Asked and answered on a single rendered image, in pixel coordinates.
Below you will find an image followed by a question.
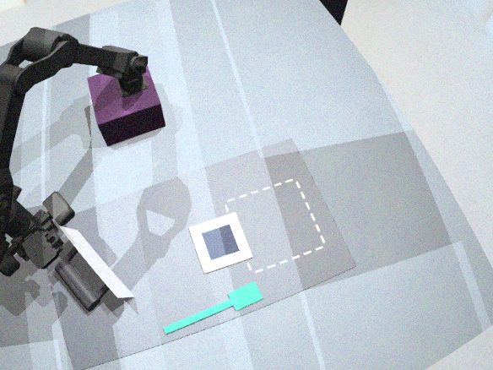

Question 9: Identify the white square tile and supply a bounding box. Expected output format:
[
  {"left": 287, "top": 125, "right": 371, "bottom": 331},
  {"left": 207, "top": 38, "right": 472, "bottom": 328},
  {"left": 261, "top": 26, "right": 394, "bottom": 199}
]
[{"left": 189, "top": 212, "right": 253, "bottom": 273}]

